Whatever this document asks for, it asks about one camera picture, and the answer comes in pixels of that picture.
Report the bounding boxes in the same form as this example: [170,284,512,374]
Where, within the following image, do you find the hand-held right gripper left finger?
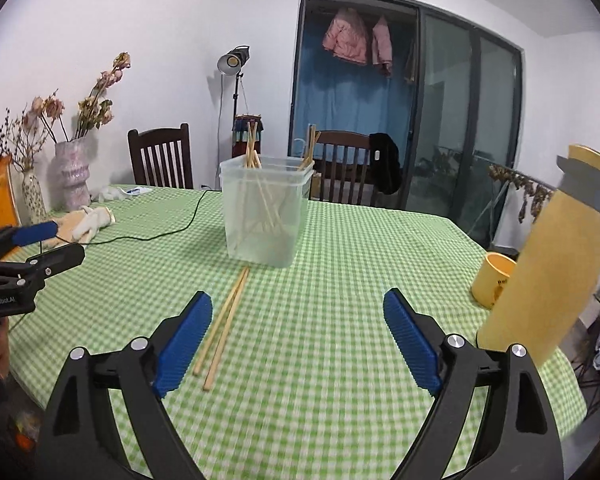
[39,290,214,480]

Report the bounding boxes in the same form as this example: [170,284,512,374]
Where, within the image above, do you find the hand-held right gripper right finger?
[383,287,565,480]

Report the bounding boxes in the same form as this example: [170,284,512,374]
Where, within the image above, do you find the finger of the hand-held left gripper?
[0,242,86,288]
[0,221,59,261]

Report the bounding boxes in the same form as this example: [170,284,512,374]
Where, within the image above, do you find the clear plastic container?
[219,154,315,268]

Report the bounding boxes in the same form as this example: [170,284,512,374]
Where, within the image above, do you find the bunch of wooden chopsticks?
[242,121,322,241]

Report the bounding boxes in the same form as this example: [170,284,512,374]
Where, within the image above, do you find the person's left hand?
[0,320,12,381]

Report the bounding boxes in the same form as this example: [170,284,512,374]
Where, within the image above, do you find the small patterned vase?
[21,172,48,226]

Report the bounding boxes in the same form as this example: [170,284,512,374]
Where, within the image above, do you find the beige glove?
[45,210,88,249]

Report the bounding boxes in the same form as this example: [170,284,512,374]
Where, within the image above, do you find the white glove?
[75,205,117,241]

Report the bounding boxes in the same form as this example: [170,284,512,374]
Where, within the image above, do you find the pink ribbed vase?
[55,137,92,211]

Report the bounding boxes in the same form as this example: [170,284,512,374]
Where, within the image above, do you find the green checked tablecloth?
[5,184,588,480]

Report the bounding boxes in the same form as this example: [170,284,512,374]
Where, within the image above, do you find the dried twigs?
[0,107,51,176]

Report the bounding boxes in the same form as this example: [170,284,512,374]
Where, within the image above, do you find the crumpled white plastic wrap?
[92,185,153,202]

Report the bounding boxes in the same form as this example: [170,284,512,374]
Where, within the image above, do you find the yellow mug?
[471,252,518,310]

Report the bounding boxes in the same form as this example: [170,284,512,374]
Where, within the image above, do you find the dried flower bouquet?
[32,51,132,143]

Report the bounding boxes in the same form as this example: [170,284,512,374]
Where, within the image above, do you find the dark wooden slatted chair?
[127,123,194,190]
[312,130,381,206]

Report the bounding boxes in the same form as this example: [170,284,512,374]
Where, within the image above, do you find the yellow thermos jug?
[476,144,600,368]

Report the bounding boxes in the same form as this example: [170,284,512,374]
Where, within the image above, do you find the metal drying rack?
[487,162,557,252]

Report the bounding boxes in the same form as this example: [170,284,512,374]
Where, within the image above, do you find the black garment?
[369,132,404,196]

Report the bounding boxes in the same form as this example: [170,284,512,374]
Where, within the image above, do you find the row of dried brown strips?
[489,165,553,223]

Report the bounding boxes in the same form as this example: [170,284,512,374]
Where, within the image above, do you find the sliding glass door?
[410,7,524,251]

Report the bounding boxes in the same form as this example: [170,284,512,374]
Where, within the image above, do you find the blue curtain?
[292,40,415,161]

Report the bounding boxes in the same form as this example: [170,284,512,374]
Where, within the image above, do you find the studio lamp on stand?
[216,46,253,191]

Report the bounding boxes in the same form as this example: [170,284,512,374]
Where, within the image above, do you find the pink jacket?
[322,7,369,65]
[371,15,394,77]

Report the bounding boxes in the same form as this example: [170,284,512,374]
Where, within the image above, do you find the black cable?
[39,189,223,257]

